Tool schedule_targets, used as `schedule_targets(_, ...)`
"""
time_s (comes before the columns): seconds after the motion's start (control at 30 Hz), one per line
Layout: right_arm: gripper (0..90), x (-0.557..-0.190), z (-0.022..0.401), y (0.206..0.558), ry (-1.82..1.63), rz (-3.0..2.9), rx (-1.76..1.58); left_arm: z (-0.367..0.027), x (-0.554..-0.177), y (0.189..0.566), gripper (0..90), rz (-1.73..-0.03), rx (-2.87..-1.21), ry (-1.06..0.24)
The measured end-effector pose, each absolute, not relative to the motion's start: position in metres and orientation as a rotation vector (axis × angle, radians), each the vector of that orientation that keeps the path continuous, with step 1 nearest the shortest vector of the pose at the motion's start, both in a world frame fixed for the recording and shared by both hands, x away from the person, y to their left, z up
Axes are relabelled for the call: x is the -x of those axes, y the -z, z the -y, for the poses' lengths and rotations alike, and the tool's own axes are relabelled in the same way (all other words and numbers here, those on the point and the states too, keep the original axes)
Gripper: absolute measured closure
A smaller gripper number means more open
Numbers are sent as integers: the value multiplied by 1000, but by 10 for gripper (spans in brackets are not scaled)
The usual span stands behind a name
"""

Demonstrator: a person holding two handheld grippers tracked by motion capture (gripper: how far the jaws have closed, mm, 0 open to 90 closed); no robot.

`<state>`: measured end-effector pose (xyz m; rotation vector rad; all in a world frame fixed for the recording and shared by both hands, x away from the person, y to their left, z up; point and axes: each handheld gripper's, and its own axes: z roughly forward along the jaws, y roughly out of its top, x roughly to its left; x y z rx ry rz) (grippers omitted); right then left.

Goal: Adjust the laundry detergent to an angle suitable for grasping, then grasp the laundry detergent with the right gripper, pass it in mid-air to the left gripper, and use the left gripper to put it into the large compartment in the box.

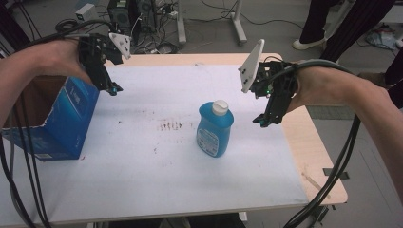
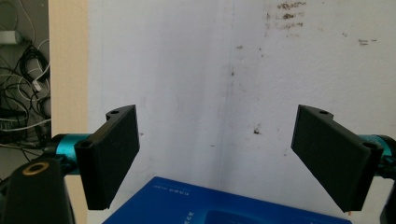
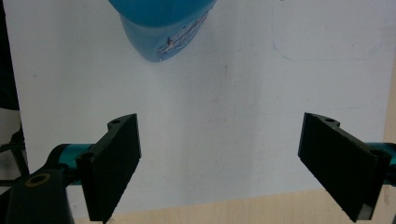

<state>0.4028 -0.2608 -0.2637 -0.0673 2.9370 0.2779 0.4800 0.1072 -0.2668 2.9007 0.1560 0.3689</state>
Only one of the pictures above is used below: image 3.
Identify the white paper sheet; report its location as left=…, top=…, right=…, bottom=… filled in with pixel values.
left=2, top=0, right=396, bottom=219

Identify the blue plastic bottle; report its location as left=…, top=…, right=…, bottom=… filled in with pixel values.
left=107, top=0, right=219, bottom=63

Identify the black metal stand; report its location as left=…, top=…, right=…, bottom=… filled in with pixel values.
left=0, top=126, right=31, bottom=189

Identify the dark curtain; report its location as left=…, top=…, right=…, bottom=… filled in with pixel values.
left=0, top=0, right=21, bottom=111

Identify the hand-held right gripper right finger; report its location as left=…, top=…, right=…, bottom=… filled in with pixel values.
left=297, top=112, right=393, bottom=223

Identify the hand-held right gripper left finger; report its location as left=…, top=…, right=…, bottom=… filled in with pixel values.
left=76, top=113, right=142, bottom=224

